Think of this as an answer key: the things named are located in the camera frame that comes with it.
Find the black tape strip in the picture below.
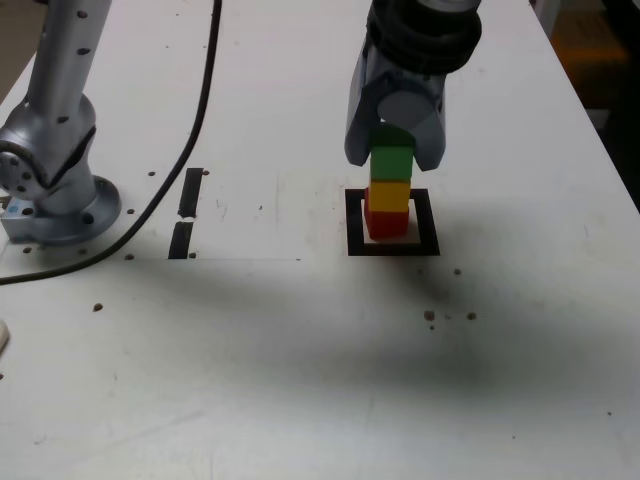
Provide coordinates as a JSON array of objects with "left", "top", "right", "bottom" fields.
[{"left": 168, "top": 167, "right": 205, "bottom": 260}]

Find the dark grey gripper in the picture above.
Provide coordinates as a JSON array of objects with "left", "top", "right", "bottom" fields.
[{"left": 343, "top": 42, "right": 447, "bottom": 174}]

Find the black tape square outline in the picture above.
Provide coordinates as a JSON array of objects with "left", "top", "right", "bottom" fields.
[{"left": 344, "top": 187, "right": 441, "bottom": 257}]

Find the black cable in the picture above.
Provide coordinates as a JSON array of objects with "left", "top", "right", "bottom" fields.
[{"left": 0, "top": 0, "right": 224, "bottom": 286}]

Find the green cube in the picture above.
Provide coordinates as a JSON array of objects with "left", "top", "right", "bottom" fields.
[{"left": 369, "top": 124, "right": 417, "bottom": 182}]

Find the yellow cube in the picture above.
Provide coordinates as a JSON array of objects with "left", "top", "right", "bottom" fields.
[{"left": 368, "top": 178, "right": 412, "bottom": 214}]

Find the red cube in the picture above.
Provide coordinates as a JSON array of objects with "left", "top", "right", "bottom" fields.
[{"left": 363, "top": 187, "right": 409, "bottom": 241}]

